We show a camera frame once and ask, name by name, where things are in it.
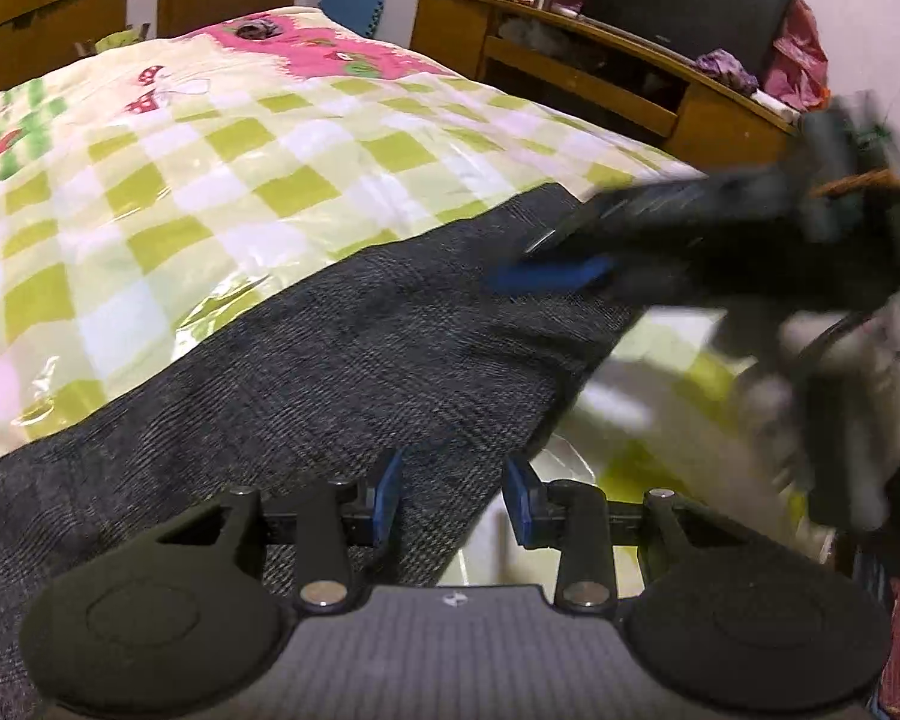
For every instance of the black television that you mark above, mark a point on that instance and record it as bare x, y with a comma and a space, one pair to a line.
745, 29

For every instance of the wooden TV cabinet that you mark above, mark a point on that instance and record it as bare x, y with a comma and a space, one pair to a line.
604, 77

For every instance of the blue foam mat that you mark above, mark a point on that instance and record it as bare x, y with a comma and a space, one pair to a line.
361, 16

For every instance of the pink cloth behind television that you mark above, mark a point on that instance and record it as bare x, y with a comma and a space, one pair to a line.
796, 73

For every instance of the white gloved hand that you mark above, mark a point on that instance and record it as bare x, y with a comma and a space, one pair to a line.
823, 413

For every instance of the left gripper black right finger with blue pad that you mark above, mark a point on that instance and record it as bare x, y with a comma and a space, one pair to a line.
713, 609

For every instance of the dark grey checked pants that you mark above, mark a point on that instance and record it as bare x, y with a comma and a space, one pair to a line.
399, 347

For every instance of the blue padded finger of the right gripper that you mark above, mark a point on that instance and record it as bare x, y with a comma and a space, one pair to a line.
549, 277

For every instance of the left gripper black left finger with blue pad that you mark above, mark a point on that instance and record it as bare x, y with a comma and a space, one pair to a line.
190, 612

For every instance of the purple crumpled cloth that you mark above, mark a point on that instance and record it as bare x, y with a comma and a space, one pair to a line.
723, 67

